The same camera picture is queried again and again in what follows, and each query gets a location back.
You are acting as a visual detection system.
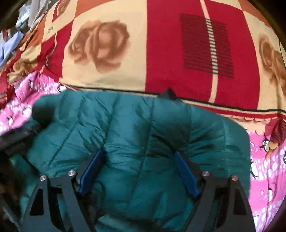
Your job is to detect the red cream rose blanket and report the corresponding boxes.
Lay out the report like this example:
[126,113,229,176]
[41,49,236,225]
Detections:
[1,1,285,144]

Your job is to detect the dark green puffer jacket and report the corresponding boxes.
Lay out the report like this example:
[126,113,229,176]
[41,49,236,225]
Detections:
[11,90,250,231]

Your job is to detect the lavender cloth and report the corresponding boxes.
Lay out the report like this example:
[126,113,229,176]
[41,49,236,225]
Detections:
[0,31,24,69]

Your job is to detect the pink penguin fleece blanket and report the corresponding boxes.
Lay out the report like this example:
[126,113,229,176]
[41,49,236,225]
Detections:
[1,72,285,231]

